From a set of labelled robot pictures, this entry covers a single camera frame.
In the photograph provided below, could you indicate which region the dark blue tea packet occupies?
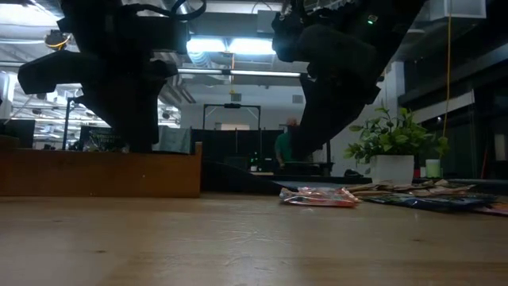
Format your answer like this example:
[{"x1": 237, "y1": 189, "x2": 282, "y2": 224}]
[
  {"x1": 363, "y1": 193, "x2": 497, "y2": 213},
  {"x1": 79, "y1": 126, "x2": 120, "y2": 154}
]

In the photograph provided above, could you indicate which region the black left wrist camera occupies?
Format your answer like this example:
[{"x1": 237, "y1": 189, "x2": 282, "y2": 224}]
[{"x1": 152, "y1": 15, "x2": 190, "y2": 55}]

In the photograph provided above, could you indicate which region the round ceiling fixture yellow ring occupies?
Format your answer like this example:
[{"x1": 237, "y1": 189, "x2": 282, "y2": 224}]
[{"x1": 44, "y1": 29, "x2": 73, "y2": 52}]

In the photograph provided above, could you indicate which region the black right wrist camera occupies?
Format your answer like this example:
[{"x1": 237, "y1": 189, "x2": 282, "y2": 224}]
[{"x1": 271, "y1": 10, "x2": 305, "y2": 63}]

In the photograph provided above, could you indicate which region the black stand frame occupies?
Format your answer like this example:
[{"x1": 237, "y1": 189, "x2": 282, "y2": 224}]
[{"x1": 62, "y1": 97, "x2": 87, "y2": 151}]

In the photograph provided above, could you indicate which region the grey partition panel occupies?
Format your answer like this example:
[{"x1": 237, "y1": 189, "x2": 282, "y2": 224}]
[{"x1": 153, "y1": 126, "x2": 193, "y2": 154}]

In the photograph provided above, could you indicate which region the green plant in white pot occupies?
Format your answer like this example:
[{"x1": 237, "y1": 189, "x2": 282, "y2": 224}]
[{"x1": 343, "y1": 105, "x2": 450, "y2": 186}]

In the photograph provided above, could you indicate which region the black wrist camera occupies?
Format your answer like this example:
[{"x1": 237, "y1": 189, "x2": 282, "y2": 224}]
[
  {"x1": 271, "y1": 10, "x2": 305, "y2": 63},
  {"x1": 152, "y1": 15, "x2": 190, "y2": 55}
]

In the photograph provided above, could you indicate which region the black monitor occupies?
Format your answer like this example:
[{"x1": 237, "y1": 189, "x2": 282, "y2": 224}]
[{"x1": 0, "y1": 118, "x2": 36, "y2": 149}]

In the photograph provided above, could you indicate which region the silver air duct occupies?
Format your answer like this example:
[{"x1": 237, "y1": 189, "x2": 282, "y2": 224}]
[{"x1": 188, "y1": 51, "x2": 223, "y2": 69}]

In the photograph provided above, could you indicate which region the person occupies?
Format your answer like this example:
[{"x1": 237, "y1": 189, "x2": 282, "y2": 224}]
[{"x1": 273, "y1": 116, "x2": 305, "y2": 168}]

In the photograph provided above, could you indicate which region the white ceiling air unit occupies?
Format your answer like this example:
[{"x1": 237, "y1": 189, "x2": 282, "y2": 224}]
[{"x1": 430, "y1": 0, "x2": 487, "y2": 20}]

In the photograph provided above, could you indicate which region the black gantry frame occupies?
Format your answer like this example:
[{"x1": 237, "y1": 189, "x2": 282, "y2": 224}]
[{"x1": 202, "y1": 102, "x2": 262, "y2": 132}]

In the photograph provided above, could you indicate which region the wooden three-compartment tray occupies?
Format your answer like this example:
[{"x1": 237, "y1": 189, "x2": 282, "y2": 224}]
[{"x1": 0, "y1": 134, "x2": 202, "y2": 199}]

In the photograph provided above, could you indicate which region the long strip light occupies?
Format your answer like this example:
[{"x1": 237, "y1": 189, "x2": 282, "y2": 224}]
[{"x1": 177, "y1": 68, "x2": 302, "y2": 78}]

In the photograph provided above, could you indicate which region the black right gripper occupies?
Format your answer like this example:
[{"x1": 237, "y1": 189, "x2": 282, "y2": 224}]
[{"x1": 291, "y1": 0, "x2": 398, "y2": 159}]

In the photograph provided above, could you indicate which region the grey ceiling box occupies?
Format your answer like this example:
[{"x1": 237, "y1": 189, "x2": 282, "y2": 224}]
[{"x1": 256, "y1": 10, "x2": 279, "y2": 35}]

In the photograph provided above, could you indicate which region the yellow hanging cord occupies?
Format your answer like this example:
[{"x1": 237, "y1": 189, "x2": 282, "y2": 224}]
[{"x1": 442, "y1": 0, "x2": 453, "y2": 138}]

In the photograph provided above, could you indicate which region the bright ceiling light panel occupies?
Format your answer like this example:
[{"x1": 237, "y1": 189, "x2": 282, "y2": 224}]
[{"x1": 186, "y1": 37, "x2": 275, "y2": 56}]

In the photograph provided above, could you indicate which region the pale green cup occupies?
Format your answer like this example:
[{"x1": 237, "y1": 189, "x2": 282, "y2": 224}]
[{"x1": 425, "y1": 158, "x2": 442, "y2": 179}]

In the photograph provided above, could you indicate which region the black desk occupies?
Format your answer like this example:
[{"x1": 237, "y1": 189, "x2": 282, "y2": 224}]
[{"x1": 273, "y1": 160, "x2": 334, "y2": 178}]

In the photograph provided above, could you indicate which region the black partition wall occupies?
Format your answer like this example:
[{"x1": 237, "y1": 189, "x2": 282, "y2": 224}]
[{"x1": 190, "y1": 129, "x2": 285, "y2": 164}]

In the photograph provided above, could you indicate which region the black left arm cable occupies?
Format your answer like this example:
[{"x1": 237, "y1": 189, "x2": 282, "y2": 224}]
[{"x1": 126, "y1": 0, "x2": 207, "y2": 21}]

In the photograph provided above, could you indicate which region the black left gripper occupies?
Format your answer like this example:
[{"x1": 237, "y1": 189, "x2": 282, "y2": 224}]
[{"x1": 17, "y1": 23, "x2": 179, "y2": 154}]

